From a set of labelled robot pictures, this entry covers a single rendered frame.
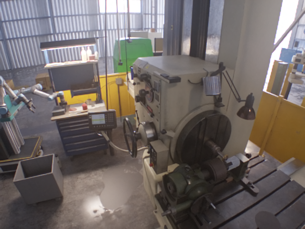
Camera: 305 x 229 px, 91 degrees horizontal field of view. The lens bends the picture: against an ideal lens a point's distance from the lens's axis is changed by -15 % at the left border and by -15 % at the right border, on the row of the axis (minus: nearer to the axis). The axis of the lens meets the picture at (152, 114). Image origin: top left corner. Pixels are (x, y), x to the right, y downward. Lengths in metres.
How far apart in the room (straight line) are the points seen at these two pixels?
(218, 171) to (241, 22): 1.16
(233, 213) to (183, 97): 0.97
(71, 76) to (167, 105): 2.28
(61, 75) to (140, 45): 2.84
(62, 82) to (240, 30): 2.78
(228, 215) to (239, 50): 1.30
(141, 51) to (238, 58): 4.11
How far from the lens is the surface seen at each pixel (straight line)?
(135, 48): 5.36
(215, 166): 1.40
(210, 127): 1.49
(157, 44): 9.51
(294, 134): 3.44
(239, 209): 1.58
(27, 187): 2.82
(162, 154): 1.38
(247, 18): 1.62
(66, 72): 3.26
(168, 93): 1.26
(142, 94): 1.47
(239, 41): 1.58
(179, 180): 1.25
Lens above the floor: 2.23
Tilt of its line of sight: 28 degrees down
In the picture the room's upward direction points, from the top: straight up
